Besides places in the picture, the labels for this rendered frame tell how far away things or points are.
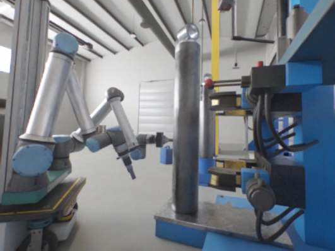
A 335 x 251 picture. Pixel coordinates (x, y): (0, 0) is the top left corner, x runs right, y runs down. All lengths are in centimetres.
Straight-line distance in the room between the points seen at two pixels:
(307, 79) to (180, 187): 104
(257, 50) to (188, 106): 1195
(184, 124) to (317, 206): 93
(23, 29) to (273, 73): 141
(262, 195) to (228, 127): 1117
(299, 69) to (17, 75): 144
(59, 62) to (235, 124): 1141
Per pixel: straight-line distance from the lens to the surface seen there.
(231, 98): 110
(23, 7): 156
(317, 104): 137
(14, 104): 139
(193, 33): 168
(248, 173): 105
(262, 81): 75
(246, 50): 1313
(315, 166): 137
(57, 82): 106
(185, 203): 143
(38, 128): 104
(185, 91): 136
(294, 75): 76
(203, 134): 263
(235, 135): 1199
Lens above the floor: 76
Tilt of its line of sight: 4 degrees up
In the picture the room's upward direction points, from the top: 2 degrees clockwise
